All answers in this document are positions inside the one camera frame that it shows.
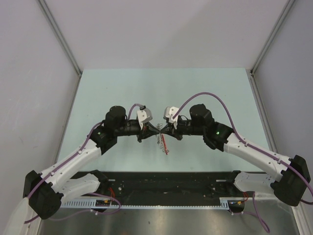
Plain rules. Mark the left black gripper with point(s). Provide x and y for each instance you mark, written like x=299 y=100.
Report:
x=147 y=129

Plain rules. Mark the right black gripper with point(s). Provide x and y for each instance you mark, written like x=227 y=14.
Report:
x=170 y=129

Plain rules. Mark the red handled keyring holder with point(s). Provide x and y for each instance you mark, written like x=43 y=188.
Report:
x=162 y=143

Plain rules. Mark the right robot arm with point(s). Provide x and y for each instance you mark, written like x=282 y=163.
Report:
x=287 y=178

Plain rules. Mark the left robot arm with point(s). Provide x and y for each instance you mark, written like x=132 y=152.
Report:
x=47 y=190

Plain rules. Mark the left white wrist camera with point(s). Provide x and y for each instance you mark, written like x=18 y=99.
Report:
x=144 y=116

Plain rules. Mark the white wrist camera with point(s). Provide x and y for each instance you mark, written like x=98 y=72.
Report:
x=169 y=114
x=144 y=116

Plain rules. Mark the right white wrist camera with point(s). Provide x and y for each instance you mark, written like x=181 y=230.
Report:
x=169 y=114

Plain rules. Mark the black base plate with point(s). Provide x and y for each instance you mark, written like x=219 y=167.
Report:
x=171 y=188

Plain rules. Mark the slotted cable duct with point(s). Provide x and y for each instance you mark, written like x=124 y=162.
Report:
x=97 y=203

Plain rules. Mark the right aluminium frame post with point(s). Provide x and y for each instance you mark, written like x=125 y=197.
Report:
x=274 y=32

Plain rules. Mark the aluminium frame post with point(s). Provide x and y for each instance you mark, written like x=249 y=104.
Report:
x=274 y=32
x=47 y=13

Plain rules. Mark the left aluminium frame post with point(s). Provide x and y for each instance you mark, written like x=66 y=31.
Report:
x=47 y=13

